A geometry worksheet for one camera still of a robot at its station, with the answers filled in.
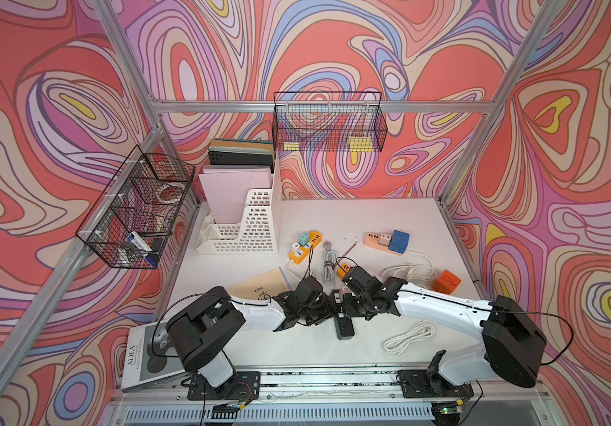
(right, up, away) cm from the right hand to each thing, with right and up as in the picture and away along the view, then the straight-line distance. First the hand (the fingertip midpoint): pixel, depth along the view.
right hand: (348, 316), depth 83 cm
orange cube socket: (+32, +10, +1) cm, 34 cm away
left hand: (-2, +1, 0) cm, 2 cm away
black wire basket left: (-65, +31, -5) cm, 72 cm away
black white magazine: (-60, -12, -10) cm, 62 cm away
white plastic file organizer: (-30, +27, +8) cm, 41 cm away
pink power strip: (+12, +23, +20) cm, 33 cm away
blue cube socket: (+21, +23, +13) cm, 34 cm away
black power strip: (-1, -3, -2) cm, 4 cm away
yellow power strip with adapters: (-10, +23, +20) cm, 33 cm away
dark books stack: (-37, +55, +10) cm, 67 cm away
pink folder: (-41, +42, +8) cm, 60 cm away
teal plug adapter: (-14, +24, +15) cm, 32 cm away
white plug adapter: (-17, +21, +14) cm, 31 cm away
